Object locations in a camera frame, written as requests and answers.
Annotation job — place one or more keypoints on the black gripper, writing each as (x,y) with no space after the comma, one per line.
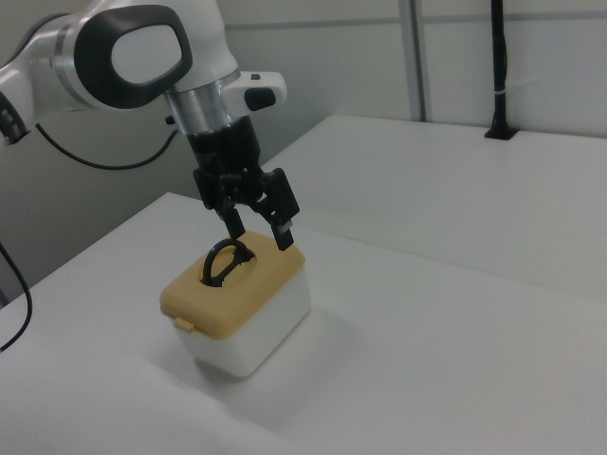
(227,151)

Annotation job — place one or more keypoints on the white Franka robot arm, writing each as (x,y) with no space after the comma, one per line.
(137,52)

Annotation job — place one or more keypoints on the grey metal partition post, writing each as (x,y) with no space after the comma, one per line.
(417,57)

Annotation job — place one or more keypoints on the white plastic tool case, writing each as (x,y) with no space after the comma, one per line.
(265,327)

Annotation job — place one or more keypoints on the black pole with base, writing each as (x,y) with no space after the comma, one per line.
(499,71)

